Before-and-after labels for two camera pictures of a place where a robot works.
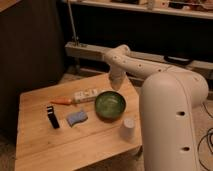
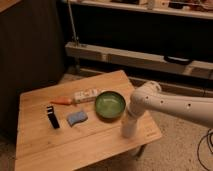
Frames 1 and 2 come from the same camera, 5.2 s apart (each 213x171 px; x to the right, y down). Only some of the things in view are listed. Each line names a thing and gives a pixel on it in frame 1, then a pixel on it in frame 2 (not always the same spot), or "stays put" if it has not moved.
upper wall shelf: (188, 8) stays put
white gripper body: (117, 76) -> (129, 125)
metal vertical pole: (73, 30) stays put
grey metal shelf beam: (93, 52) stays put
